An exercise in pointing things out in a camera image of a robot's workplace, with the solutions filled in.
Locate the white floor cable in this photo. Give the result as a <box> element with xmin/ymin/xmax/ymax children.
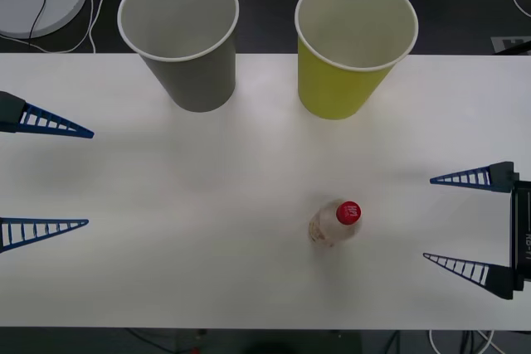
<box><xmin>428</xmin><ymin>328</ymin><xmax>503</xmax><ymax>354</ymax></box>

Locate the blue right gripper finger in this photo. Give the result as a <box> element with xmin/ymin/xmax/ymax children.
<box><xmin>429</xmin><ymin>161</ymin><xmax>519</xmax><ymax>193</ymax></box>
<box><xmin>422</xmin><ymin>252</ymin><xmax>515</xmax><ymax>300</ymax></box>

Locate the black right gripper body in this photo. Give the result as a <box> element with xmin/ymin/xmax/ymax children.
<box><xmin>509</xmin><ymin>179</ymin><xmax>531</xmax><ymax>291</ymax></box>

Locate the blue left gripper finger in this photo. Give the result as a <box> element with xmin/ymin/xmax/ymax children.
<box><xmin>0</xmin><ymin>217</ymin><xmax>90</xmax><ymax>254</ymax></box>
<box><xmin>0</xmin><ymin>90</ymin><xmax>95</xmax><ymax>140</ymax></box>

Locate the clear bottle with red cap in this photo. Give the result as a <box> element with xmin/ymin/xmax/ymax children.
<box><xmin>307</xmin><ymin>199</ymin><xmax>363</xmax><ymax>249</ymax></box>

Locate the yellow-green plastic waste bin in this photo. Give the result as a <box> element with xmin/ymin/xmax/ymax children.
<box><xmin>295</xmin><ymin>0</ymin><xmax>420</xmax><ymax>120</ymax></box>

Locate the grey floor marker tag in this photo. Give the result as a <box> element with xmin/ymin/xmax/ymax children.
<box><xmin>490</xmin><ymin>34</ymin><xmax>531</xmax><ymax>56</ymax></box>

